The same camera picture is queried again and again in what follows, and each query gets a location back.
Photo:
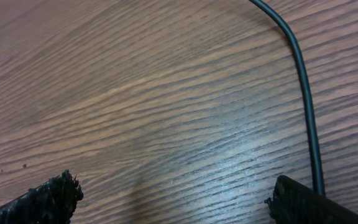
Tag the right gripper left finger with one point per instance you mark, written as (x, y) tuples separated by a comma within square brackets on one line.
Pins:
[(53, 202)]

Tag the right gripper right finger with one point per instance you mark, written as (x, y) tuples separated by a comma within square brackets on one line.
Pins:
[(294, 203)]

